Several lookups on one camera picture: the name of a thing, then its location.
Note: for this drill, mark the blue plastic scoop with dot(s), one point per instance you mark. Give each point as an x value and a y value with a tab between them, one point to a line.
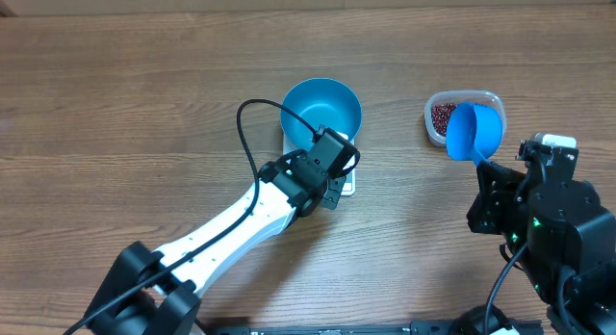
474	133

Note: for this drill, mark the blue bowl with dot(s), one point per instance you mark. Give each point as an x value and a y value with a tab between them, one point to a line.
319	101

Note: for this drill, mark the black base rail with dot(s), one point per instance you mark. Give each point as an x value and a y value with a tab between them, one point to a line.
430	327

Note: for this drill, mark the red beans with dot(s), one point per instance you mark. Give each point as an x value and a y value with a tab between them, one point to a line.
440	115

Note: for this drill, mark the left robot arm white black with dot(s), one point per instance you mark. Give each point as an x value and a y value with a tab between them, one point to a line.
159	291

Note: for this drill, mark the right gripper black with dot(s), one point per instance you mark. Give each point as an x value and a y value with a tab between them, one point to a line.
494	198

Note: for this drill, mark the white kitchen scale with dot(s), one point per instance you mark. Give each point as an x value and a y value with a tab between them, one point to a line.
349	186

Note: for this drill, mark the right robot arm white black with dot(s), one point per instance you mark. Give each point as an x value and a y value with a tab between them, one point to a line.
558	233

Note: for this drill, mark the clear plastic container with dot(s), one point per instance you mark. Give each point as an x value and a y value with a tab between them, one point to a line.
479	97

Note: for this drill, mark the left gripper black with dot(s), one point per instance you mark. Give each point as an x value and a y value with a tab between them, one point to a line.
331	199

